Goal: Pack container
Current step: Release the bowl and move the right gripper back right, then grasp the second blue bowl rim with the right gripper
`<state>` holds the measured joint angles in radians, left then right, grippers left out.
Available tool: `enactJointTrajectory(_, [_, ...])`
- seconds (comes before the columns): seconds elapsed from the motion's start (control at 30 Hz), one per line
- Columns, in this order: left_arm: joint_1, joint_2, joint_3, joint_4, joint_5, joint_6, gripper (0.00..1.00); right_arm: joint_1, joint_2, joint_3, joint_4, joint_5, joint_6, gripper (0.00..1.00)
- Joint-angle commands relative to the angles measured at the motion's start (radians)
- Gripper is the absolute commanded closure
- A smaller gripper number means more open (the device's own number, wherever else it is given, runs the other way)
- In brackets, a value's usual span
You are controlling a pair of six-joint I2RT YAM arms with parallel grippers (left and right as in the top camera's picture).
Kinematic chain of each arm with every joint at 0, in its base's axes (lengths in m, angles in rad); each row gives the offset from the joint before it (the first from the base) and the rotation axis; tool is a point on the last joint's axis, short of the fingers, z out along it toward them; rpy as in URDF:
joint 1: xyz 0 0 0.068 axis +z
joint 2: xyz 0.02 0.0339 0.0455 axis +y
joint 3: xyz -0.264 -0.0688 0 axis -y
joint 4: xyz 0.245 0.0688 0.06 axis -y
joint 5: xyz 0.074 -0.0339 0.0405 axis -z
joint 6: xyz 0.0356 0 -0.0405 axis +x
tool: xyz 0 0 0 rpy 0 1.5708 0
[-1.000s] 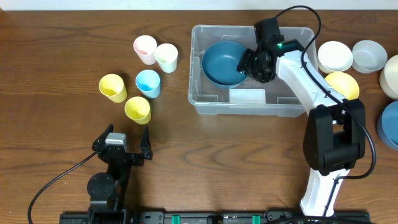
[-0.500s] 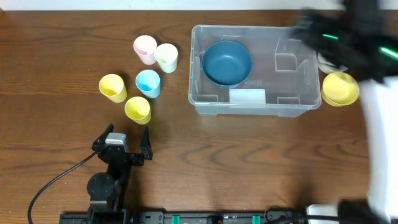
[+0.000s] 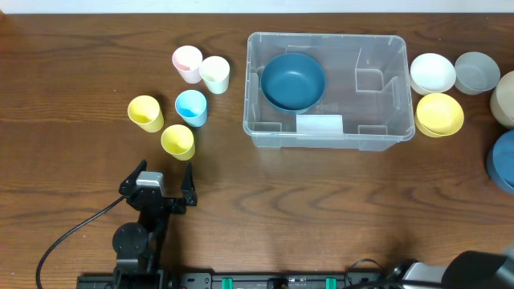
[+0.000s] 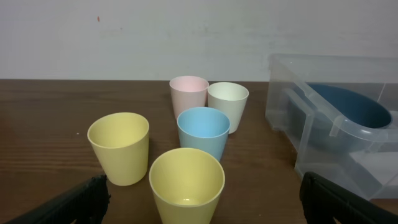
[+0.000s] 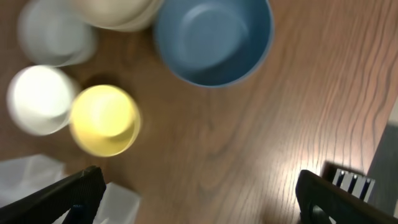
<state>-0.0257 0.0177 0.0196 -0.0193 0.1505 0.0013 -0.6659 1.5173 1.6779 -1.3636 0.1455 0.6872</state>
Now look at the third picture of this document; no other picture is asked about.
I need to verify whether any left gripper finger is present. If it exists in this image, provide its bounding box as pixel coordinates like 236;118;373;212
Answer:
119;160;146;197
181;162;198;206

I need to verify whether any dark blue large bowl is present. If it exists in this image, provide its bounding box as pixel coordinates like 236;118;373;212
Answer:
260;53;327;114

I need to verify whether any yellow small bowl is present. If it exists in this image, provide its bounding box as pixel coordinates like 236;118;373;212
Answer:
414;93;464;138

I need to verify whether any white small bowl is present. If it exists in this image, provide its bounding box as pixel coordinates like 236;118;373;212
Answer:
410;53;456;96

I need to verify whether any beige large bowl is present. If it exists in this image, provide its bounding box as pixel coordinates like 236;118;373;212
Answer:
490;71;514;130

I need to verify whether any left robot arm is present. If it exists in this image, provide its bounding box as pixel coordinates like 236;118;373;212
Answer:
112;160;198;289

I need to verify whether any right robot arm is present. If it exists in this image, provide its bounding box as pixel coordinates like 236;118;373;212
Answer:
387;246;513;289

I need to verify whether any yellow cup near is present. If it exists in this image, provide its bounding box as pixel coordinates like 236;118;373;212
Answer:
161;124;195;161

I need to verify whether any yellow cup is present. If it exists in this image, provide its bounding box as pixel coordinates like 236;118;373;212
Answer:
128;96;164;132
161;124;195;161

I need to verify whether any yellow cup far left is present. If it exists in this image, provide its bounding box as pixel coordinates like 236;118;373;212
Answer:
128;96;164;132

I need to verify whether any blue cup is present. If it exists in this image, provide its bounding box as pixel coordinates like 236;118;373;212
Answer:
175;90;208;127

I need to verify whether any pale green cup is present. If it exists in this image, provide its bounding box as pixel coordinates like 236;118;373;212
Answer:
199;56;230;94

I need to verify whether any pink cup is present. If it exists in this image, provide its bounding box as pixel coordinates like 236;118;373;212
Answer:
172;46;203;83

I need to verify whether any clear plastic storage bin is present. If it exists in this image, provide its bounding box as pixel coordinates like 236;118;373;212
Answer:
243;32;415;151

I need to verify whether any grey small bowl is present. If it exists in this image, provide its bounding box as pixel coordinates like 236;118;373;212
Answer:
455;51;500;95

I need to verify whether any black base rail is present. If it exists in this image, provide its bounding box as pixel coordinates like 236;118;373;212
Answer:
76;271;383;289

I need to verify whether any left black cable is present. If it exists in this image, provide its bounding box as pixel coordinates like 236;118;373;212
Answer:
35;195;126;289

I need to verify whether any black cable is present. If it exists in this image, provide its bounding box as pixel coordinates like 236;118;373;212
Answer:
341;258;443;289
35;195;126;289

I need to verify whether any right black cable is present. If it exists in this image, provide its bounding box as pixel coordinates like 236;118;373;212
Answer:
341;258;443;289

